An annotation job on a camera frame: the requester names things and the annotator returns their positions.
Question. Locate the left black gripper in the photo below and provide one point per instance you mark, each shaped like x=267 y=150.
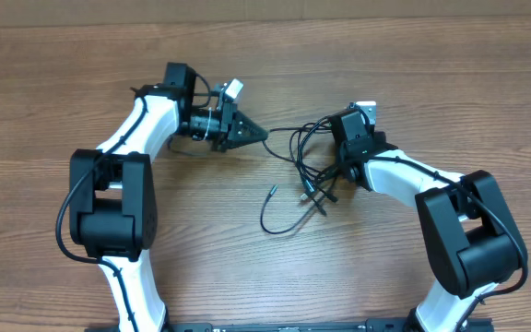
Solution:
x=225 y=137

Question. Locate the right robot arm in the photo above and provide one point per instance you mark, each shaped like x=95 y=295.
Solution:
x=472 y=242

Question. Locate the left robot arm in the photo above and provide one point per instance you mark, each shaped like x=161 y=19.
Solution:
x=111 y=203

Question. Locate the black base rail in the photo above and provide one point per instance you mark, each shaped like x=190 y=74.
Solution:
x=370 y=325

